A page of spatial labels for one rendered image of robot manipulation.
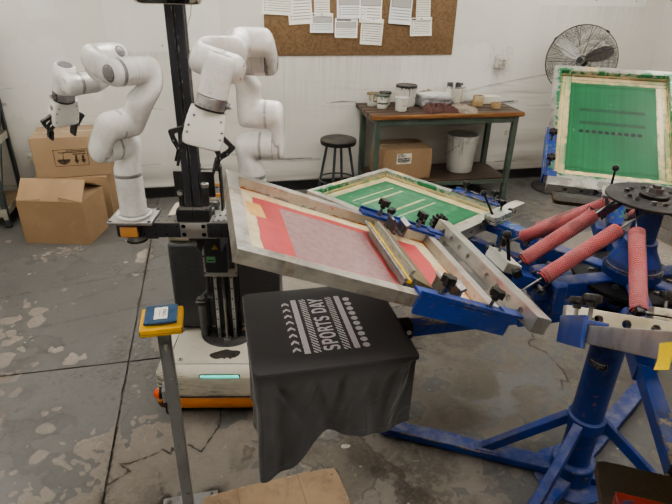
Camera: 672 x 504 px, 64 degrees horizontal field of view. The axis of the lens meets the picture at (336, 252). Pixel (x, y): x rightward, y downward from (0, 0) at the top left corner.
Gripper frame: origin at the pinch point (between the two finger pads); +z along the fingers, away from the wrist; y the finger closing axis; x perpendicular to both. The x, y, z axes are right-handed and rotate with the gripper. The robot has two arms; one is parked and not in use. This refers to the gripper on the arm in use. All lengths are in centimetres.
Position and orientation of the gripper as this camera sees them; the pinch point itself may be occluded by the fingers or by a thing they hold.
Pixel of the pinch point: (196, 165)
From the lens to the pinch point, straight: 145.8
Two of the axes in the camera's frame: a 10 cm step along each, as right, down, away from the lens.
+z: -3.1, 8.8, 3.6
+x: 2.2, 4.3, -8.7
